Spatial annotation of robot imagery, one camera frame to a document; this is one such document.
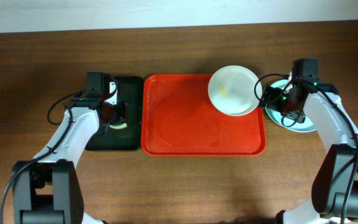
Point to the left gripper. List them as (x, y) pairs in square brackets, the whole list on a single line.
[(117, 115)]

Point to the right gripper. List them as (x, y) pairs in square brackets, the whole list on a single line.
[(273, 98)]

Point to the green and yellow sponge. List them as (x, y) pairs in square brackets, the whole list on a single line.
[(118, 126)]

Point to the light blue plate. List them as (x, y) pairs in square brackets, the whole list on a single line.
[(306, 127)]

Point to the white plate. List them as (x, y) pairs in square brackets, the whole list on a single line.
[(232, 90)]

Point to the pale green plate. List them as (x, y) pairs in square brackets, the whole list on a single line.
[(281, 84)]

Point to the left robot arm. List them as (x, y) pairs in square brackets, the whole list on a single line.
[(46, 188)]

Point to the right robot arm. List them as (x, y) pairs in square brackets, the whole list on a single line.
[(334, 193)]

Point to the black rectangular tray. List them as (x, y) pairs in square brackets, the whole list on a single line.
[(127, 139)]

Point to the red plastic tray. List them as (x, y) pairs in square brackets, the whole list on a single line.
[(178, 119)]

